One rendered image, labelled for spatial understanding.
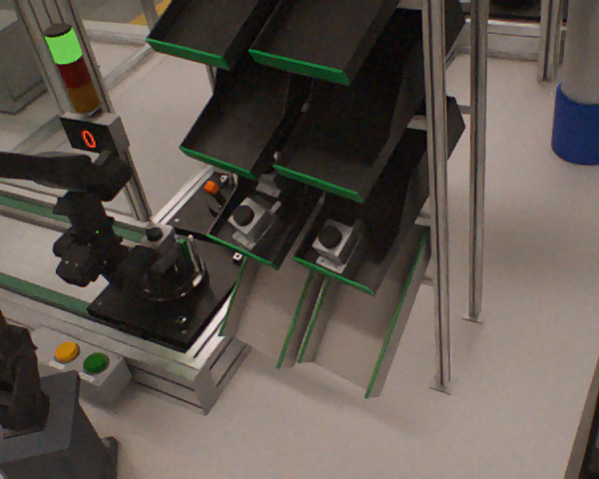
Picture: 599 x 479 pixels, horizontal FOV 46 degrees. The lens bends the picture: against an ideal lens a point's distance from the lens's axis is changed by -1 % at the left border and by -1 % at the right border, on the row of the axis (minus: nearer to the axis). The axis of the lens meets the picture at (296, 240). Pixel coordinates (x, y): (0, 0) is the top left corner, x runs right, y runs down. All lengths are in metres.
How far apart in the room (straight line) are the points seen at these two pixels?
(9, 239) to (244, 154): 0.92
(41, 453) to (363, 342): 0.49
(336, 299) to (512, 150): 0.79
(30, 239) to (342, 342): 0.87
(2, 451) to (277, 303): 0.46
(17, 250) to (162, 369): 0.59
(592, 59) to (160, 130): 1.14
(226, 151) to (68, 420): 0.46
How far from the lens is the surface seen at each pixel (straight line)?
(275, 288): 1.18
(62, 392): 1.17
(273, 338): 1.18
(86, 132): 1.42
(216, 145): 0.99
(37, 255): 1.68
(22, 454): 1.12
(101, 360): 1.30
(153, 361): 1.28
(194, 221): 1.52
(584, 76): 1.64
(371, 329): 1.11
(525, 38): 2.13
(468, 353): 1.32
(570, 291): 1.44
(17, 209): 1.81
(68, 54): 1.35
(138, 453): 1.30
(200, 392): 1.26
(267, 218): 1.01
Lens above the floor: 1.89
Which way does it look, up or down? 41 degrees down
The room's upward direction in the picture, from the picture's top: 12 degrees counter-clockwise
